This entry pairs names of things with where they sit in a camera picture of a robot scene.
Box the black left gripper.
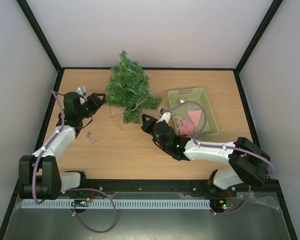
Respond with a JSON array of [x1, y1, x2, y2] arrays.
[[77, 93, 107, 120]]

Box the small green christmas tree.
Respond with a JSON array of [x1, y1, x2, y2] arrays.
[[105, 49, 164, 125]]

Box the pink paper ornament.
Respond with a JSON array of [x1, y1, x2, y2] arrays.
[[178, 119, 196, 137]]

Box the clear battery box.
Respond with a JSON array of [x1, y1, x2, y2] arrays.
[[86, 131, 98, 145]]

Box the clear led string lights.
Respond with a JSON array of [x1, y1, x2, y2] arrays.
[[106, 62, 158, 118]]

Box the pink triangular paper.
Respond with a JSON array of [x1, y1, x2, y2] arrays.
[[187, 109, 202, 127]]

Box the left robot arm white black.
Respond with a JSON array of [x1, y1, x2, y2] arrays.
[[18, 87, 106, 205]]

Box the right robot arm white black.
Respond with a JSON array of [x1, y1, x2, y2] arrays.
[[141, 112, 274, 196]]

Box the wooden ornament in basket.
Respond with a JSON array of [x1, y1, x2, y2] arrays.
[[174, 115, 185, 129]]

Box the green plastic basket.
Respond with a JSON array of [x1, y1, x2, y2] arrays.
[[168, 87, 219, 141]]

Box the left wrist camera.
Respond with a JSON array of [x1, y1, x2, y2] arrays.
[[76, 85, 87, 100]]

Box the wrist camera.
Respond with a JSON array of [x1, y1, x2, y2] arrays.
[[157, 108, 172, 124], [76, 85, 87, 100]]

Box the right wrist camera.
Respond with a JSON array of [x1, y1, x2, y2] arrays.
[[157, 108, 172, 124]]

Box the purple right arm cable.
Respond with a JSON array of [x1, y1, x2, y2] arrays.
[[168, 101, 276, 216]]

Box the light blue cable duct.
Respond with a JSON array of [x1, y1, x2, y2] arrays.
[[21, 199, 211, 210]]

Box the black enclosure frame post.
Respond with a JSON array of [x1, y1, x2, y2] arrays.
[[16, 0, 62, 72]]

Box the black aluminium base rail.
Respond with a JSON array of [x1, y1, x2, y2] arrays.
[[14, 177, 281, 200]]

